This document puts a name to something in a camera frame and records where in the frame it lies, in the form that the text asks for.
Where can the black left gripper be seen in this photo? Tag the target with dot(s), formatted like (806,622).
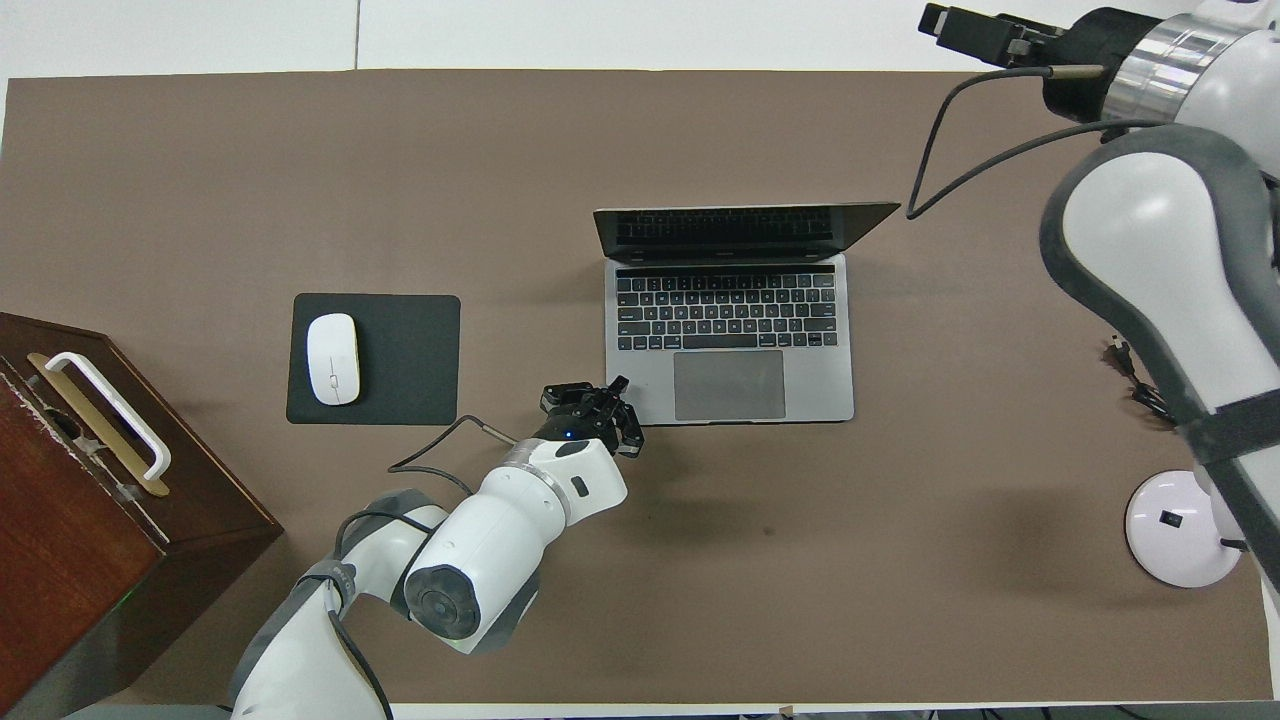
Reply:
(578,425)

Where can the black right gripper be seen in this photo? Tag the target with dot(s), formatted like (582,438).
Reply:
(1080,60)

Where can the silver grey laptop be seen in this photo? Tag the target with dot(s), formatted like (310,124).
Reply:
(740,340)

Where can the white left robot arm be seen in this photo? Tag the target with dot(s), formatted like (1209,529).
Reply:
(490,550)

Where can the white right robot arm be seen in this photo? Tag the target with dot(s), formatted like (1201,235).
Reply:
(1160,230)

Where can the black mouse pad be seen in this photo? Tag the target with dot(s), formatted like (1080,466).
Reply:
(415,360)

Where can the white computer mouse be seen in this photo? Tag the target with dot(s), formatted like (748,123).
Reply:
(332,358)

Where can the brown table mat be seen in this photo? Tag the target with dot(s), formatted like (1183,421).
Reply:
(300,160)

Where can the dark brown wooden box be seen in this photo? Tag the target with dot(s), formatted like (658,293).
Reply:
(90,560)

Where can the white desk lamp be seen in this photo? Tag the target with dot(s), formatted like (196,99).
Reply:
(1170,530)

